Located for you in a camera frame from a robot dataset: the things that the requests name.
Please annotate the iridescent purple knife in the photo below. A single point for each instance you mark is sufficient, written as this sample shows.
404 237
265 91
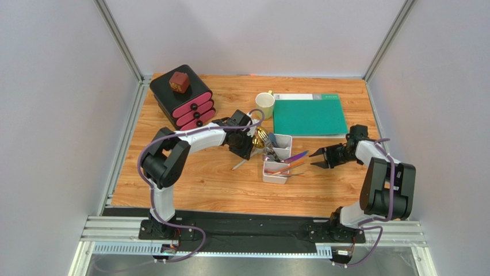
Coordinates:
295 157

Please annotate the green notebook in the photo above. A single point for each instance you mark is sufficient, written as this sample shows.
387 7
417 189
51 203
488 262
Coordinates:
305 115

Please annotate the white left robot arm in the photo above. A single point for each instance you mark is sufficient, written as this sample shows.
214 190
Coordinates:
161 163

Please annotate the red brown cube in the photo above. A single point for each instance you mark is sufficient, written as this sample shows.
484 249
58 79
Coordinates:
179 82

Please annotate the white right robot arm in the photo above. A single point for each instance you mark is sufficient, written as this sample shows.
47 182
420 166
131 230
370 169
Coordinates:
387 191

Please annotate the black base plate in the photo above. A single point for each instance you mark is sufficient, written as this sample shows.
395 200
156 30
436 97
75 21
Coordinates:
248 233

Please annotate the blue grey plastic spoon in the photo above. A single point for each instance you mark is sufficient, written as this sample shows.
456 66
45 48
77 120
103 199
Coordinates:
273 139

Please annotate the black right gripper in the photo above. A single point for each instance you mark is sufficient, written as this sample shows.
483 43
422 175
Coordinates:
330 156

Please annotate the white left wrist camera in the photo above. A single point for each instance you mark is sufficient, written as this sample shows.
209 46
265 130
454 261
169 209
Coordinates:
253 127

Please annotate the white handled ladle spoon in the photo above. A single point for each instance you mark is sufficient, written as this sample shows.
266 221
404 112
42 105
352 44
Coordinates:
245 160

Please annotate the black pink drawer box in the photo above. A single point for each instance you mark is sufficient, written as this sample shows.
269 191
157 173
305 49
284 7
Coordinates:
188 110

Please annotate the pale yellow mug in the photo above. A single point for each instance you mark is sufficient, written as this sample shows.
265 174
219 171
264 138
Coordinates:
265 101

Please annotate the white compartment organizer box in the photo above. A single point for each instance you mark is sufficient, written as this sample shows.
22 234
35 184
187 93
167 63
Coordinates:
284 151

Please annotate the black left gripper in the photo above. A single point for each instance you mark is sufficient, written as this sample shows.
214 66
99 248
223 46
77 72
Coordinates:
246 152

